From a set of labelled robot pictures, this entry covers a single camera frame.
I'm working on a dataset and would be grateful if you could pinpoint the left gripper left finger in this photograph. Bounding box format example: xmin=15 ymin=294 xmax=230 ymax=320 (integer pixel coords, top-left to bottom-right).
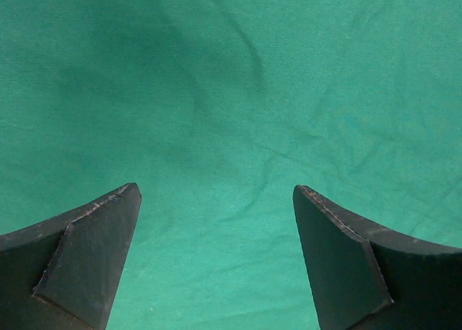
xmin=1 ymin=183 xmax=141 ymax=329

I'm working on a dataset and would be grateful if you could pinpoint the green surgical cloth wrap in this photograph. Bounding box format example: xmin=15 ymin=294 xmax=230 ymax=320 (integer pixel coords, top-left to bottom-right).
xmin=1 ymin=0 xmax=461 ymax=329

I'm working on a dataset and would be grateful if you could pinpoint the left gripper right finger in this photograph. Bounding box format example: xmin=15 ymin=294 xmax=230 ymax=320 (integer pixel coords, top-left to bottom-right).
xmin=292 ymin=185 xmax=461 ymax=330

